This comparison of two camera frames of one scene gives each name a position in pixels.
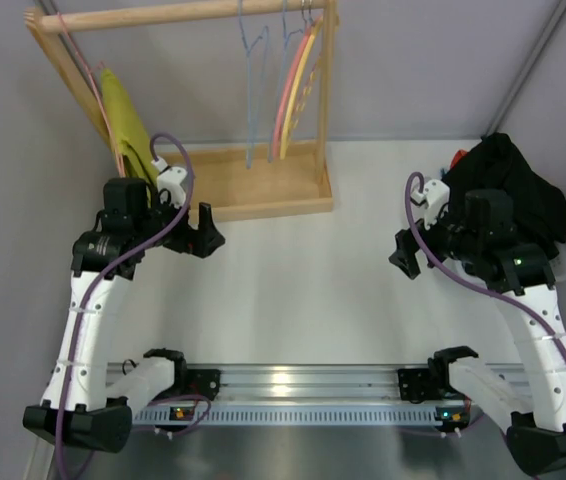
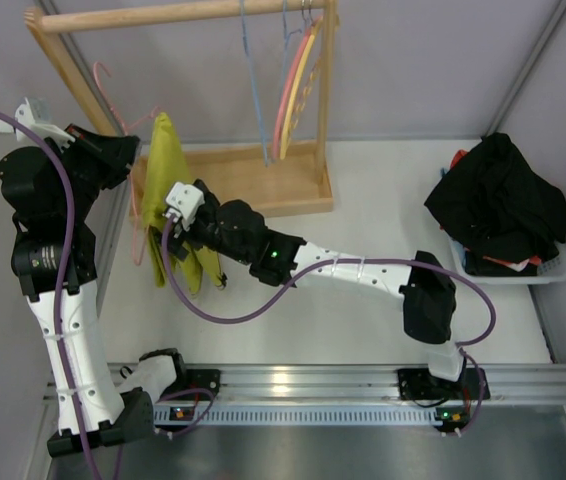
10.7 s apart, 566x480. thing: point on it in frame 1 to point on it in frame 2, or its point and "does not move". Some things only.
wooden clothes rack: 227,180 does not move
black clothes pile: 539,209 does not move
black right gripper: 418,248 to 178,240
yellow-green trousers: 135,146 to 166,168
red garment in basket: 457,155 does not move
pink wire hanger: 88,69 to 96,76
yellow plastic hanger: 288,121 does not move
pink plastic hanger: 289,84 does not move
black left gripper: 191,236 to 114,157
